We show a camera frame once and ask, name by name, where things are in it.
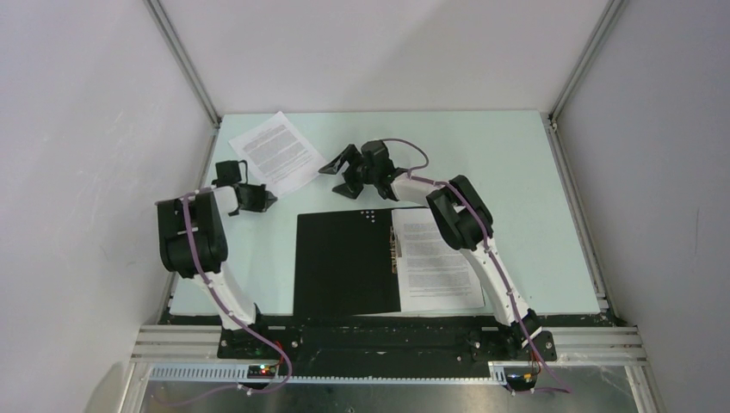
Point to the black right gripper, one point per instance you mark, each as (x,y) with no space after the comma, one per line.
(350,154)

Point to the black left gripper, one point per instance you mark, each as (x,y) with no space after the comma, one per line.
(265,199)

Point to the printed paper sheet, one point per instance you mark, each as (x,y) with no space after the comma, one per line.
(431,275)
(278,155)

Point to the red and black file folder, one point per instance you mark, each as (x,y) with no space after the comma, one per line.
(345,264)

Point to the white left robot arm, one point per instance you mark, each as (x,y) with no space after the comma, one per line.
(192,240)

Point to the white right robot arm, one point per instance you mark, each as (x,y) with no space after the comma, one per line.
(462,219)

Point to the left controller board with LEDs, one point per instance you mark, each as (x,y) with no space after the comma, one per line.
(261,371)

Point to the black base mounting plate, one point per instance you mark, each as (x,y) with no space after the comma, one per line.
(457,347)

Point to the aluminium front frame rail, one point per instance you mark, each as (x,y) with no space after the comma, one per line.
(191,353)

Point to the left aluminium corner post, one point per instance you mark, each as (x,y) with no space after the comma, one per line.
(180,54)

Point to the aluminium corner post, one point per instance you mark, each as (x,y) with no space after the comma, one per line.
(600,33)
(180,54)

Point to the right aluminium corner post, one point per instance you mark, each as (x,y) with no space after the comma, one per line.
(600,33)

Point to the right controller board with wires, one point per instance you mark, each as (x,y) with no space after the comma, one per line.
(521,382)

